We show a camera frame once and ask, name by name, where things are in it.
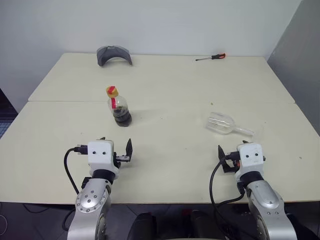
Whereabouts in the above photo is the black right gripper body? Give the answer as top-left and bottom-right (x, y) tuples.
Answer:
(221, 150), (241, 174)

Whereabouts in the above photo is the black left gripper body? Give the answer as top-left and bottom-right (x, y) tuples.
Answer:
(113, 151), (132, 169)

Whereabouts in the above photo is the clear plastic bottle red tape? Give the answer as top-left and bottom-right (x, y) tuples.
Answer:
(107, 94), (132, 129)

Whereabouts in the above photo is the yellow bottle cap red tape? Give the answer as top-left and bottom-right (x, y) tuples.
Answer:
(105, 85), (119, 98)

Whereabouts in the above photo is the clear plastic scoop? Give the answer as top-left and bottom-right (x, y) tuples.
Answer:
(205, 111), (256, 138)

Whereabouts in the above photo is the grey curved plastic piece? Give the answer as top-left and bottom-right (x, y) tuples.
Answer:
(96, 45), (134, 67)

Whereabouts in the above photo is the grey partition panel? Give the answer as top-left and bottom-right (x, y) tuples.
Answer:
(266, 0), (320, 138)

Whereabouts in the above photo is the black mesh crate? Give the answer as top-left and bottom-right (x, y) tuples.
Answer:
(0, 87), (19, 140)

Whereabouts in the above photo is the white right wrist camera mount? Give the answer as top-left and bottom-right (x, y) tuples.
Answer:
(236, 142), (266, 180)

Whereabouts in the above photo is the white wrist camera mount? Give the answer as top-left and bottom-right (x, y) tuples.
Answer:
(87, 140), (120, 176)
(236, 142), (266, 180)

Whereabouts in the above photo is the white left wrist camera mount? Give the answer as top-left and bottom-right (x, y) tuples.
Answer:
(87, 140), (120, 176)

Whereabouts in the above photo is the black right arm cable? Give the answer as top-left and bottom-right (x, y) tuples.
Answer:
(209, 150), (245, 226)

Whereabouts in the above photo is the orange black handled screwdriver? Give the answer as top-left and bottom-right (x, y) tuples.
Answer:
(195, 52), (227, 62)

